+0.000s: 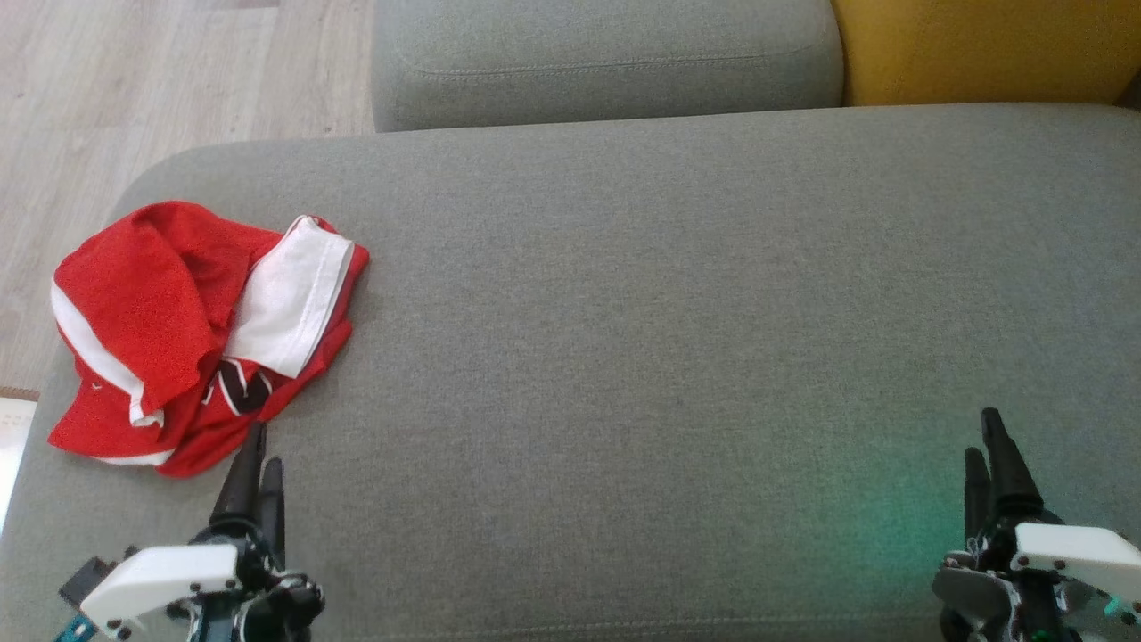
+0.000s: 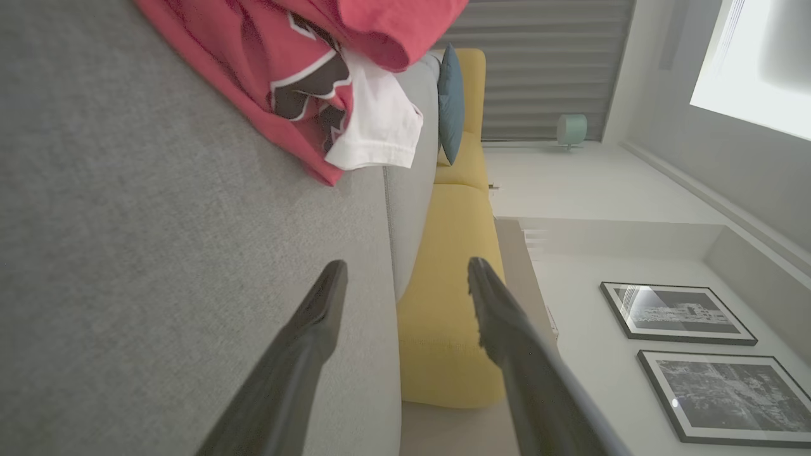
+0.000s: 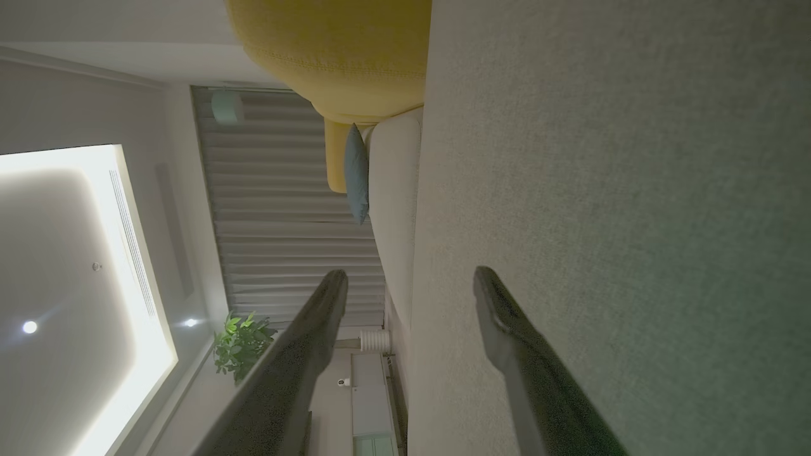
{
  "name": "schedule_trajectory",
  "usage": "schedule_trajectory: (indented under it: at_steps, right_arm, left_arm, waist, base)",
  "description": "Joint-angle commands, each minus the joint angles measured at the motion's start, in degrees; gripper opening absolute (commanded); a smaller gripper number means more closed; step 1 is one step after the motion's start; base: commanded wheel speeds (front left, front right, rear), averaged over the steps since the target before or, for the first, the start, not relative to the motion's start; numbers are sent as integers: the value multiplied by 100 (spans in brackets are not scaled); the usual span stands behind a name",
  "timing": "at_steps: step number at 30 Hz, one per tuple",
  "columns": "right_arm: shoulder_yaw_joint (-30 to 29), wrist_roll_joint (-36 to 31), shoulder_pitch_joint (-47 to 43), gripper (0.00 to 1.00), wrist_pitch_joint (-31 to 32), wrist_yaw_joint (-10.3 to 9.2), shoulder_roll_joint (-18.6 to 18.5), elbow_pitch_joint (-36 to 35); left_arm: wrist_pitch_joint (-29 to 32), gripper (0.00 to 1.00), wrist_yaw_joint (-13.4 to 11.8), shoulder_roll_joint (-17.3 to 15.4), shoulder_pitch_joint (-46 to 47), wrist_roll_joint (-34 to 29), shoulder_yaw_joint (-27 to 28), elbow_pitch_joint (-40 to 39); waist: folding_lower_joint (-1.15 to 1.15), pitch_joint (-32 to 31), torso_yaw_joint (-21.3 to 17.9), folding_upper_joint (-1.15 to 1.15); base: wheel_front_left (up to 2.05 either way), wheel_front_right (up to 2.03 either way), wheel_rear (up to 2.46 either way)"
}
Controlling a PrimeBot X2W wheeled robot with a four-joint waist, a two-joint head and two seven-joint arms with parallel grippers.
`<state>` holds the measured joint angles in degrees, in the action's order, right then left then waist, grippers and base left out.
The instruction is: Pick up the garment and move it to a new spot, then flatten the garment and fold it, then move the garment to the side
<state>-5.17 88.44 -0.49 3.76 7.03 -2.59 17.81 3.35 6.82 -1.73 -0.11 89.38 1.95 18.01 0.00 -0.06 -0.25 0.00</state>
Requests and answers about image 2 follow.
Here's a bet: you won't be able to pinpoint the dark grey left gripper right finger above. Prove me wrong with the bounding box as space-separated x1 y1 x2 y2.
468 257 634 456

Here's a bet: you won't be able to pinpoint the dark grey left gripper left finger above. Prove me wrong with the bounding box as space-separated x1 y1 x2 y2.
196 260 348 456

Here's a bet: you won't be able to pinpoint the red jersey with white sleeves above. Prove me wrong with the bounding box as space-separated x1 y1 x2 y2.
135 0 424 186

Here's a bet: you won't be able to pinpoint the red shorts with white stripes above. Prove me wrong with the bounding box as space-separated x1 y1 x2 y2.
279 0 469 72

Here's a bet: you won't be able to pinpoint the yellow sofa backrest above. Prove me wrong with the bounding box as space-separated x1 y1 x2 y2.
398 49 508 409

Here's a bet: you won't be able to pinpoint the black framed photo picture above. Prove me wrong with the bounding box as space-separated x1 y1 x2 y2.
600 282 758 346
637 350 811 449

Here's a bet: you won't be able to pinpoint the large grey sofa seat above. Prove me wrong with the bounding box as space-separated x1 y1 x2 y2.
0 0 403 456

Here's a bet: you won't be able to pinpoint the pale green table lamp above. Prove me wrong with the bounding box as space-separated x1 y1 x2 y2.
557 114 588 151

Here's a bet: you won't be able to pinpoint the blue throw cushion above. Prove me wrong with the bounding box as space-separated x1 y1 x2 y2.
437 43 465 167

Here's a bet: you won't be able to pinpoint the grey pleated curtain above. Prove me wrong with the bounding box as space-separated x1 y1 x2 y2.
431 0 636 142

